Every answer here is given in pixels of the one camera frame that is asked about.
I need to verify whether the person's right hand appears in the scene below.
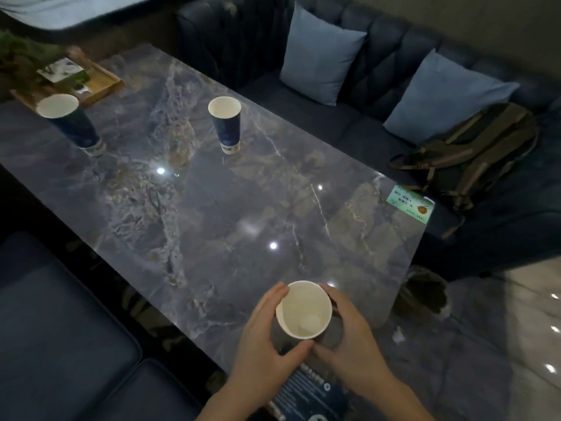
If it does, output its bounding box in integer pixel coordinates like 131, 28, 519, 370
312, 283, 396, 398

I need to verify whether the person's left hand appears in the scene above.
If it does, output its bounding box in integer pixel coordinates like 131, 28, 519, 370
227, 282, 315, 394

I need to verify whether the blue paper cup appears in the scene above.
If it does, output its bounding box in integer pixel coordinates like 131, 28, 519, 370
36, 94, 106, 155
275, 280, 343, 352
208, 96, 242, 155

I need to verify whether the person's right forearm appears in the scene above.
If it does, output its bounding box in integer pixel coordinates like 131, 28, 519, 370
362, 375, 435, 421

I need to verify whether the person's left forearm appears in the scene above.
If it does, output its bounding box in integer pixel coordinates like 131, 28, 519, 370
195, 375, 269, 421

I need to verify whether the blue printed packaging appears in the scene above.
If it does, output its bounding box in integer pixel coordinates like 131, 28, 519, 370
266, 363, 351, 421

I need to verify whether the dark waste bin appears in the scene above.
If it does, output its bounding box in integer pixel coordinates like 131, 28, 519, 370
391, 265, 452, 321

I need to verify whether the dark blue bench seat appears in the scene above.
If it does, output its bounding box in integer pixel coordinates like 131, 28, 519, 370
0, 231, 143, 421
85, 358, 203, 421

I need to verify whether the green table sticker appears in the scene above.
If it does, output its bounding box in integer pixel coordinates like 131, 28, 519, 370
387, 184, 436, 225

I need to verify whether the olive green backpack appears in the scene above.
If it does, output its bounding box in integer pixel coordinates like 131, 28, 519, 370
388, 102, 540, 213

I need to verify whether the light blue cushion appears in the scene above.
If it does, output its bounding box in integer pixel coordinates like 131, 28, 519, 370
383, 49, 520, 146
279, 1, 368, 106

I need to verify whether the dark blue tufted sofa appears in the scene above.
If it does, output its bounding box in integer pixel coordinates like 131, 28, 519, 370
176, 0, 561, 282

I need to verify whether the wooden tray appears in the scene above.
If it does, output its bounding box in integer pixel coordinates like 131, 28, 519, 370
10, 46, 125, 113

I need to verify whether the white and green box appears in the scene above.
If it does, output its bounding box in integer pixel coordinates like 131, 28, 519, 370
36, 57, 91, 90

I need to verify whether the green potted plant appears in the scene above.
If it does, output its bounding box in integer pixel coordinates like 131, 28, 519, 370
0, 30, 68, 103

